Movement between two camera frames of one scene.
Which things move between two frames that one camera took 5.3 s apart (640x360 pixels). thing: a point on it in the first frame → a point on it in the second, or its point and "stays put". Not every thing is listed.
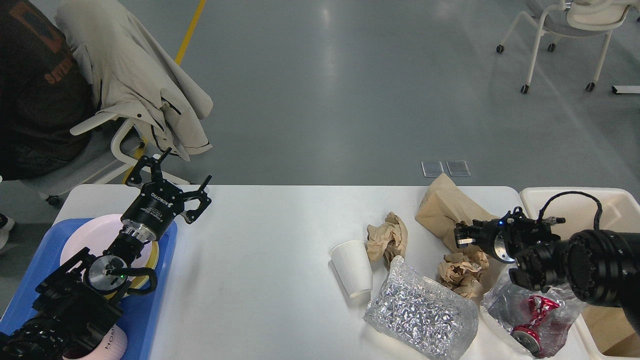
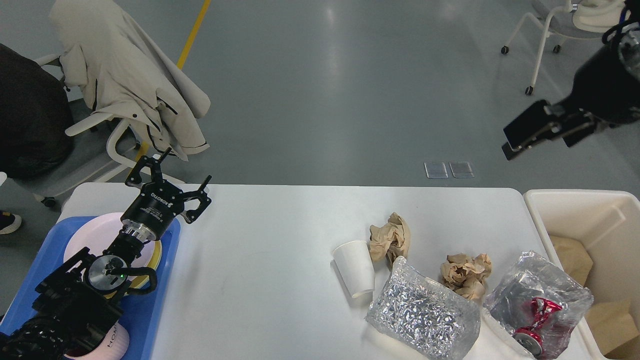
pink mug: [113, 346] stays put
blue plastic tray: [142, 312] stays put
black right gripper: [492, 236] → [606, 91]
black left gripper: [152, 211] stays put
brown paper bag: [444, 206] → [614, 324]
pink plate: [96, 233] stays put
